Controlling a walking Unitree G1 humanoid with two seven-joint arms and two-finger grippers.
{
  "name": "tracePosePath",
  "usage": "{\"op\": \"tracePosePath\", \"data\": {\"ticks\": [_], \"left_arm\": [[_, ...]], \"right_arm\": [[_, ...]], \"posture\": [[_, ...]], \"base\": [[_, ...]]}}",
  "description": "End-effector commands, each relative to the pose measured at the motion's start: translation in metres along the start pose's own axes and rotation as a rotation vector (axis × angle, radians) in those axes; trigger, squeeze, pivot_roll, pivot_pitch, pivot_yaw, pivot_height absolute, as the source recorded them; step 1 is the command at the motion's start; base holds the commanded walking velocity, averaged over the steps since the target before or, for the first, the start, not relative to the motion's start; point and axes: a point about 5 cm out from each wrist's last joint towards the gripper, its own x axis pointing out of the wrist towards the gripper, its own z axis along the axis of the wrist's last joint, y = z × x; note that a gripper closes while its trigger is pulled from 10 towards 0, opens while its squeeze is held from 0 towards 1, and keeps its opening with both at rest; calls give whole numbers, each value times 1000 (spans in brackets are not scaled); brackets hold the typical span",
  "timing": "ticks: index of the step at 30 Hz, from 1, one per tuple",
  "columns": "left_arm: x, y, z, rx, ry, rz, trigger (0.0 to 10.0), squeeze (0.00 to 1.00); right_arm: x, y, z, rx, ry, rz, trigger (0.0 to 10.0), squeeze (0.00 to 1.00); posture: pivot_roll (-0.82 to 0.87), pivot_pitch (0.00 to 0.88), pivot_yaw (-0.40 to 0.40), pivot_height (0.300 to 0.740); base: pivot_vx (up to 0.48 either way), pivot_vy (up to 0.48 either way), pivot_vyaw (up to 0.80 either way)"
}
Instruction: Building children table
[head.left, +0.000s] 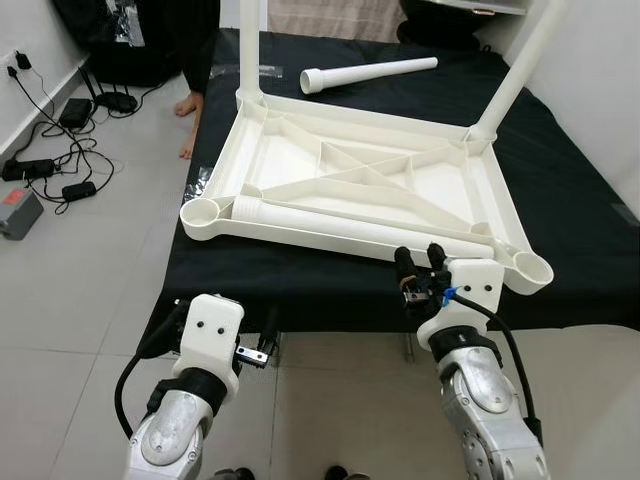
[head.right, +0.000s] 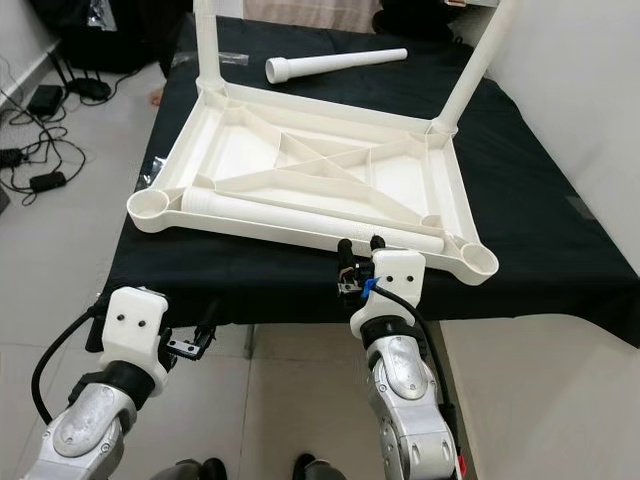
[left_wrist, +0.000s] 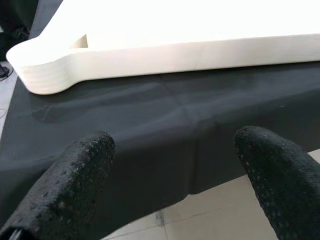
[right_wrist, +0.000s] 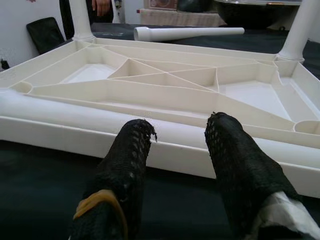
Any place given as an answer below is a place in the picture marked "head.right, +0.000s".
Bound white plastic table leg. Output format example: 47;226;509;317
192;0;221;96
265;48;409;85
180;192;446;256
430;0;521;136

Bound person in black trousers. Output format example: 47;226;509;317
146;0;196;109

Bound white plastic bag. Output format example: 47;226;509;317
85;0;116;31

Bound grey tape piece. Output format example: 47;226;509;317
565;195;596;221

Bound clear tape patch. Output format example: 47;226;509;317
135;160;161;191

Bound black open bag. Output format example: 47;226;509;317
28;0;171;73

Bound white plastic table top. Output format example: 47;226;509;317
127;75;501;288

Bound grey robot right leg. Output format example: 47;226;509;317
293;455;351;480

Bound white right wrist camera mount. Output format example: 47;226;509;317
350;250;427;336

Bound beige woven cloth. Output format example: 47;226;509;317
245;0;381;33

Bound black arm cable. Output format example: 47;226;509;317
375;285;461;451
32;305;106;426

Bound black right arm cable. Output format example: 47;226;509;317
375;285;461;451

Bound grey robot leg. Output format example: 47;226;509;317
160;458;229;480
293;455;351;480

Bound black router with antennas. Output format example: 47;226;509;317
50;55;111;101

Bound clear tape strip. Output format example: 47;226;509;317
175;48;248;67

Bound black floor cable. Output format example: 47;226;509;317
0;95;89;206

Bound grey robot left leg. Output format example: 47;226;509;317
160;458;229;480

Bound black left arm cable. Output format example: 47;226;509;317
32;305;106;426

